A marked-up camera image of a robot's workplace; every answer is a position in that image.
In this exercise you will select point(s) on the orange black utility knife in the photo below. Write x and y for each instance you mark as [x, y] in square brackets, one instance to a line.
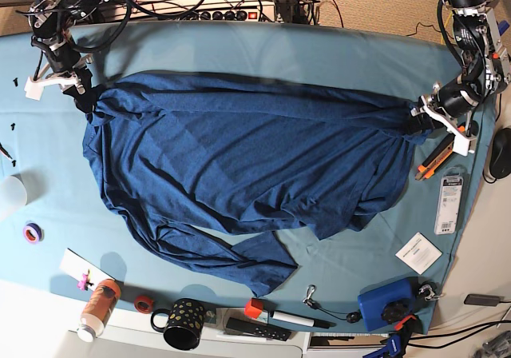
[439, 155]

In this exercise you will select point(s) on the orange red cube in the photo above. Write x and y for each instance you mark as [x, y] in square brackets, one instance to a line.
[253, 308]

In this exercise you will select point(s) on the blue box with knob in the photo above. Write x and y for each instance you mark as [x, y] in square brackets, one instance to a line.
[387, 304]

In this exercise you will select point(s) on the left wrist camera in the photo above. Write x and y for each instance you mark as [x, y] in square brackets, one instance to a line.
[464, 145]

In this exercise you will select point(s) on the clear blister pack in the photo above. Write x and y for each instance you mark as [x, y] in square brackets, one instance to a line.
[449, 201]

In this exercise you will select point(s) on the purple tape roll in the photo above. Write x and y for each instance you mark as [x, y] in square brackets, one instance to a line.
[32, 233]

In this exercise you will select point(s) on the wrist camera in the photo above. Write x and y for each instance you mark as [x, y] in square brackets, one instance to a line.
[464, 145]
[33, 90]

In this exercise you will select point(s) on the red tape roll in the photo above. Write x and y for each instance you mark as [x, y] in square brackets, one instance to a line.
[144, 304]

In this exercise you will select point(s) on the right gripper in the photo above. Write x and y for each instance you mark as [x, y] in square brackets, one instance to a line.
[85, 98]

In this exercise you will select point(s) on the white power strip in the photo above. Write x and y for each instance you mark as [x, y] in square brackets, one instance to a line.
[217, 10]

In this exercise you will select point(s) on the blue orange bottom clamp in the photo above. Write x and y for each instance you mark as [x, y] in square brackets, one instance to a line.
[395, 345]

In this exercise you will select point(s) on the translucent plastic cup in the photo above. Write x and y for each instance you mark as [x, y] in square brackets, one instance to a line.
[13, 196]

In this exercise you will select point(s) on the light blue table cloth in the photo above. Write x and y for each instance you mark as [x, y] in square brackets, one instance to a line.
[65, 203]

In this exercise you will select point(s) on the metal carabiner keyring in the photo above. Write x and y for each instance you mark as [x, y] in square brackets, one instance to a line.
[427, 293]

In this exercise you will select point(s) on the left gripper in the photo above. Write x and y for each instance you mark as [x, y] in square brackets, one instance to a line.
[419, 121]

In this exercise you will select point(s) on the white marker pen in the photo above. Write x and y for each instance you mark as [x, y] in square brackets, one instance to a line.
[299, 320]

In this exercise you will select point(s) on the white paper sheet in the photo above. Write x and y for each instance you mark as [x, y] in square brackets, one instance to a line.
[74, 265]

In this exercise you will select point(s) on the orange supplement bottle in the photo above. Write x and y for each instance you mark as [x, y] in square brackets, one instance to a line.
[96, 314]

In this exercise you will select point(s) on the black computer mouse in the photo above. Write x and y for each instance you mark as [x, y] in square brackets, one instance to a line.
[499, 166]

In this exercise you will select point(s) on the dark blue t-shirt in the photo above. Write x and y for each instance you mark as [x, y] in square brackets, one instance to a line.
[205, 169]

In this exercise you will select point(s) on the white paper card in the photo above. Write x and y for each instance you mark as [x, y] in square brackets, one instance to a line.
[418, 253]

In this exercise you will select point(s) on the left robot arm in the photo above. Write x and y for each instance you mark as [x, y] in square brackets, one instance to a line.
[472, 35]

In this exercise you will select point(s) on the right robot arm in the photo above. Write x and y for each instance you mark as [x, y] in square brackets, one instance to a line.
[66, 61]

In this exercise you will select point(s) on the black remote control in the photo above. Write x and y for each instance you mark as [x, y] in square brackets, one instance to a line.
[259, 330]

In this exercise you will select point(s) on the black adapter block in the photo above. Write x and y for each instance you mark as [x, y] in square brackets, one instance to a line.
[482, 300]

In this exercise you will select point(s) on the black mug gold dots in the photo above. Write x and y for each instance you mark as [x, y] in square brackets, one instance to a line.
[184, 324]

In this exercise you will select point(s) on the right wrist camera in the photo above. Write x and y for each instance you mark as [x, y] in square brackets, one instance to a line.
[33, 90]

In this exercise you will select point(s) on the pink small toy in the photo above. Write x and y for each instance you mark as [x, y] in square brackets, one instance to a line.
[85, 283]

